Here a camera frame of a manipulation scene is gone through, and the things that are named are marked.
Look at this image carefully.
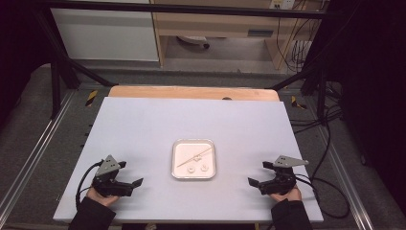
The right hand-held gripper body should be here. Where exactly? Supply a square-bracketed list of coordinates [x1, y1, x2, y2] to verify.
[259, 154, 310, 196]

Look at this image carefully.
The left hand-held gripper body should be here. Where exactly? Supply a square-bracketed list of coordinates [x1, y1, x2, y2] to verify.
[91, 154, 134, 197]

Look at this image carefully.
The white square tray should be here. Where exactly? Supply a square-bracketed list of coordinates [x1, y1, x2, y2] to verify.
[170, 138, 217, 180]

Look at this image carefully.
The person's right hand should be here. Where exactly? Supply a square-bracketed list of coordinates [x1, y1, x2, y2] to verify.
[270, 187, 303, 203]

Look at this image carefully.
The person's left hand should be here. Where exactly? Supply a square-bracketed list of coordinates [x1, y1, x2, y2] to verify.
[85, 187, 120, 207]

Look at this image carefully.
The yellow black tape strip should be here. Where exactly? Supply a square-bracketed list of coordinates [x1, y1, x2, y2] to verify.
[290, 95, 308, 110]
[84, 89, 99, 107]

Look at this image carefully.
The black metal stand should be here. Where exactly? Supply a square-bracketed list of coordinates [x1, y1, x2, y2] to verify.
[32, 12, 119, 120]
[271, 18, 333, 121]

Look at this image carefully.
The light wooden table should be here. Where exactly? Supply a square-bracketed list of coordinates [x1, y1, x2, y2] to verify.
[107, 84, 281, 103]

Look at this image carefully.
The white cabinet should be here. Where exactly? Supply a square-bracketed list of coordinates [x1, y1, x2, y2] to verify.
[50, 8, 160, 62]

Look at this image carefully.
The white chair base with caster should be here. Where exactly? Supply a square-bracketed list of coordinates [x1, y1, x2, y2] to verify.
[176, 34, 211, 50]

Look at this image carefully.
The light wooden desk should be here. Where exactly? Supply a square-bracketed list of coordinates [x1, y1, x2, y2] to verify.
[148, 0, 324, 71]

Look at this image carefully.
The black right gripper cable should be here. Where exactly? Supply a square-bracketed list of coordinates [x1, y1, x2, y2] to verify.
[294, 173, 351, 220]

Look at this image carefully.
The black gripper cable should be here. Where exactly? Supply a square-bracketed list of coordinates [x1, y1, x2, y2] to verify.
[75, 161, 103, 210]
[294, 173, 351, 220]

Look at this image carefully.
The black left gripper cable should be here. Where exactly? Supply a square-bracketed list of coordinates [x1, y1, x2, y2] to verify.
[75, 161, 103, 210]

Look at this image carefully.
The aluminium floor rail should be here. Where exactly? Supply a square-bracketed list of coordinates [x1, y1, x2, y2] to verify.
[317, 126, 375, 230]
[0, 90, 77, 219]

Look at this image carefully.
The black floor cable bundle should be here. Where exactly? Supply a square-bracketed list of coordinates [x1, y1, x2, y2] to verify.
[288, 80, 345, 136]

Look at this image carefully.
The hanging black cable bundle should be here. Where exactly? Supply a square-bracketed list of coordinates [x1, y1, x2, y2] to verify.
[276, 9, 314, 74]

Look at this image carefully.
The white wall power outlet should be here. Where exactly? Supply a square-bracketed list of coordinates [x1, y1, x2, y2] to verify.
[269, 0, 297, 11]

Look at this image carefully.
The black metal frame bar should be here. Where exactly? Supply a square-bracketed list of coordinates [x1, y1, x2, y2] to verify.
[32, 1, 329, 20]

